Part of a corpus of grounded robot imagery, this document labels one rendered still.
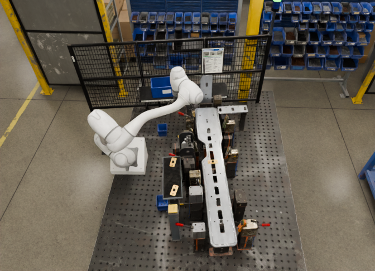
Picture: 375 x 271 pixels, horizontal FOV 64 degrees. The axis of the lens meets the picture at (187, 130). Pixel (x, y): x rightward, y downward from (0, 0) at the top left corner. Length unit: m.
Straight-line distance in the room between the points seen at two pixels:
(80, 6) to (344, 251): 3.98
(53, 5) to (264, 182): 3.20
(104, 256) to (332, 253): 2.17
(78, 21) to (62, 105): 1.34
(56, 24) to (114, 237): 2.87
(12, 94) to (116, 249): 3.57
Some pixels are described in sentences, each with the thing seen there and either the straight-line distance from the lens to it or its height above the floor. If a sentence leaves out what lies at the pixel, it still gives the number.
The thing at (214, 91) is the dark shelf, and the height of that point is 1.03.
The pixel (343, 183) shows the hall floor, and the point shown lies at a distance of 3.99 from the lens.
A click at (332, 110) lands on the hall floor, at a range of 4.82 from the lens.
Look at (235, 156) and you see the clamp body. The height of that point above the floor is 1.01.
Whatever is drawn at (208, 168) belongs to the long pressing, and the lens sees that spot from 2.50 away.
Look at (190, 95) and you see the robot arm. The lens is 1.87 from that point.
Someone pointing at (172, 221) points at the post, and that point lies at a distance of 2.22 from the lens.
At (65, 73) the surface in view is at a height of 0.38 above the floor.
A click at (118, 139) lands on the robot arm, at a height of 1.55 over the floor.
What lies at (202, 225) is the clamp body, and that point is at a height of 1.06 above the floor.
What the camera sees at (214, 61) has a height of 1.30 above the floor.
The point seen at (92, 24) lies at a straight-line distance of 4.23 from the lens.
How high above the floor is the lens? 3.03
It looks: 47 degrees down
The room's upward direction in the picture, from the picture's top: 2 degrees counter-clockwise
